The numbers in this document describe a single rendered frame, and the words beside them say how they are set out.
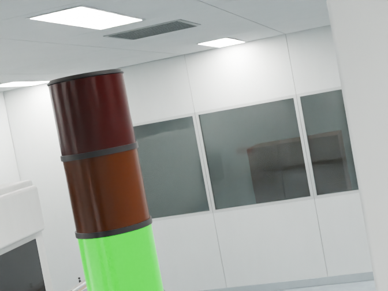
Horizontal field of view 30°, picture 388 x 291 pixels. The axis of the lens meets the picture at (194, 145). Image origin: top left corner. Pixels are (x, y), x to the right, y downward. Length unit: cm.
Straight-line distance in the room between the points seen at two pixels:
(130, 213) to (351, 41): 143
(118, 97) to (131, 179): 5
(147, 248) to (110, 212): 3
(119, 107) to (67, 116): 3
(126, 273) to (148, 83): 837
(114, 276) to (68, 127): 10
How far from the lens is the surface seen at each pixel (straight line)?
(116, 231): 45
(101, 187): 45
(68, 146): 46
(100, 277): 46
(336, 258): 865
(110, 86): 46
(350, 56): 184
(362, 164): 186
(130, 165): 46
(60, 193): 938
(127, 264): 46
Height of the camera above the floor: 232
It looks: 3 degrees down
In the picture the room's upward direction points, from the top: 10 degrees counter-clockwise
